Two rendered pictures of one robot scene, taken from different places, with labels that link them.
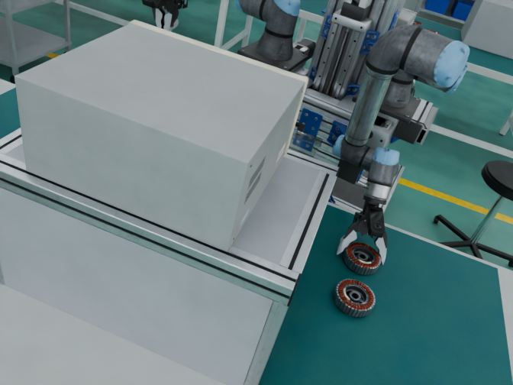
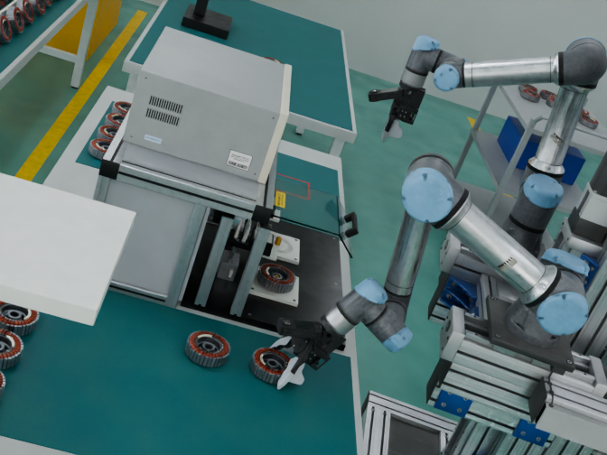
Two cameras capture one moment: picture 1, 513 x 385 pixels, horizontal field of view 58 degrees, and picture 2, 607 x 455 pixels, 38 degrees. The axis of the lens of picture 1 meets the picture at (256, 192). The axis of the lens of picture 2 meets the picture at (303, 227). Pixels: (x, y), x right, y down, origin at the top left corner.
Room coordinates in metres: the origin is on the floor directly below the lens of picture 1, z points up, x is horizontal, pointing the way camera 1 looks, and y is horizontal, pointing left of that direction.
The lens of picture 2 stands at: (0.42, -2.09, 2.07)
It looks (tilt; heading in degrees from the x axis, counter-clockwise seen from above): 26 degrees down; 71
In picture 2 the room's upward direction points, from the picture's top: 20 degrees clockwise
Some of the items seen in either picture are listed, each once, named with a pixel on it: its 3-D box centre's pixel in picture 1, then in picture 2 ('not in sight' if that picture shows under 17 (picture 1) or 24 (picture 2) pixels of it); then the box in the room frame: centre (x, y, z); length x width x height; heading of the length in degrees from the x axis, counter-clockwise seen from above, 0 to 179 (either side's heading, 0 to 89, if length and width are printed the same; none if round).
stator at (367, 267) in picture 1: (362, 257); (272, 365); (1.07, -0.37, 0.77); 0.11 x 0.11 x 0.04
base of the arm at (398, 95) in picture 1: (393, 85); (538, 313); (1.69, -0.40, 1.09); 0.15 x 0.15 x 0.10
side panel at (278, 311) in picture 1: (282, 303); (139, 241); (0.69, -0.12, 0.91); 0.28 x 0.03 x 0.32; 170
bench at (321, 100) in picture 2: not in sight; (235, 104); (1.37, 2.50, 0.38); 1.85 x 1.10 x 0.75; 80
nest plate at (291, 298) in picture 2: not in sight; (274, 284); (1.12, 0.01, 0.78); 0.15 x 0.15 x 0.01; 80
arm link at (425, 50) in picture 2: not in sight; (424, 55); (1.46, 0.41, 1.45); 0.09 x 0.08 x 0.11; 154
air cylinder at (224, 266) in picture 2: not in sight; (228, 264); (0.98, 0.04, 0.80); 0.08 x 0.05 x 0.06; 80
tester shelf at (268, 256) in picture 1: (175, 171); (201, 142); (0.83, 0.19, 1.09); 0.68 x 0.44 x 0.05; 80
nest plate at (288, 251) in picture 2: not in sight; (276, 245); (1.16, 0.25, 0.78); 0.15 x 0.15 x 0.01; 80
